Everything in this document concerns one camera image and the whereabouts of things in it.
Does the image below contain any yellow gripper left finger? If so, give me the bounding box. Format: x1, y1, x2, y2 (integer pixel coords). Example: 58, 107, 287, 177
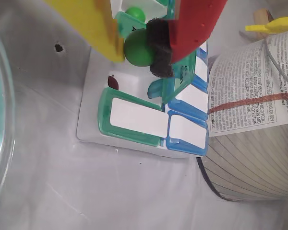
43, 0, 125, 64

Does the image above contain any red gripper right finger foam pad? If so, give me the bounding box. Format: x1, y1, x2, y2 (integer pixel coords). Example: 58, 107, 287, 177
145, 0, 228, 79

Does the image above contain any green ball pill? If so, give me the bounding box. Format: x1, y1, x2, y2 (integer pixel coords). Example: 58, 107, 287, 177
124, 6, 146, 22
123, 28, 156, 67

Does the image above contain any red ball pill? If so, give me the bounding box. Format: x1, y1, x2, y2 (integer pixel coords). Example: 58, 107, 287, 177
107, 74, 120, 91

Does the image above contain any weekly pill organizer box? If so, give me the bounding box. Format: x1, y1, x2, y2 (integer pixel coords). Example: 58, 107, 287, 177
76, 0, 209, 159

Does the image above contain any wooden stick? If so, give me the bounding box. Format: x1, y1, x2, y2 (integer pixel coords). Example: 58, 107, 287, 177
253, 8, 276, 39

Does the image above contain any yellow flat object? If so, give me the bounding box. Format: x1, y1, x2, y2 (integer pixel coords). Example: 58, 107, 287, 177
244, 16, 288, 39

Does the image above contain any clear glass bowl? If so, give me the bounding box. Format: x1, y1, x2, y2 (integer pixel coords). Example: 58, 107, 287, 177
0, 23, 16, 211

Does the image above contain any can with printed label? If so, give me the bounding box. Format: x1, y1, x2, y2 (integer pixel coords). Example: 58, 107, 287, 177
196, 31, 288, 203

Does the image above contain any white tablecloth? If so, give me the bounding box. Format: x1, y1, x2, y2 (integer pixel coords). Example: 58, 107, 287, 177
0, 0, 288, 230

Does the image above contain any thin grey wire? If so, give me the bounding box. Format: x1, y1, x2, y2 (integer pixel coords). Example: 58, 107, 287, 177
265, 39, 288, 91

